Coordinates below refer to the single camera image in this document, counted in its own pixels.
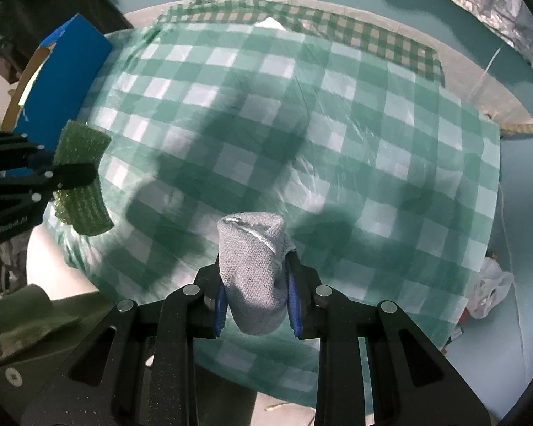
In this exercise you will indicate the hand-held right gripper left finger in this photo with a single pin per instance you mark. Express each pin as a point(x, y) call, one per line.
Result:
point(217, 315)

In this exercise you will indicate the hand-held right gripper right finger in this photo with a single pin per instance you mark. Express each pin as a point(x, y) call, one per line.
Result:
point(295, 310)

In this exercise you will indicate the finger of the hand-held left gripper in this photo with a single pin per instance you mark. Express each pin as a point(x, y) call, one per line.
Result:
point(75, 175)
point(40, 159)

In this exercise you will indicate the green sock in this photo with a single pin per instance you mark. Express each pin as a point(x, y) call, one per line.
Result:
point(77, 142)

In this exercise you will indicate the grey sock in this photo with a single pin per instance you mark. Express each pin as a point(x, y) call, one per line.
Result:
point(253, 275)

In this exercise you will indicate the blue cardboard box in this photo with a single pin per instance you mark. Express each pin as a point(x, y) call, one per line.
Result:
point(71, 75)

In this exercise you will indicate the olive green cloth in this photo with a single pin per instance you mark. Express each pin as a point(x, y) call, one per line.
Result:
point(22, 324)

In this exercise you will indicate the green white checked tablecloth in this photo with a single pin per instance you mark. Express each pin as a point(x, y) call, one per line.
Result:
point(337, 142)

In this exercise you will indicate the white plastic bag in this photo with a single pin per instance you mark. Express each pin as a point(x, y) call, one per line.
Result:
point(491, 288)

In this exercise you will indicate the white paper sheet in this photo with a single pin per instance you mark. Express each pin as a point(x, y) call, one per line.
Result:
point(271, 23)

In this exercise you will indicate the green beige checked cloth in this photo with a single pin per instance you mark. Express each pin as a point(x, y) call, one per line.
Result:
point(382, 40)

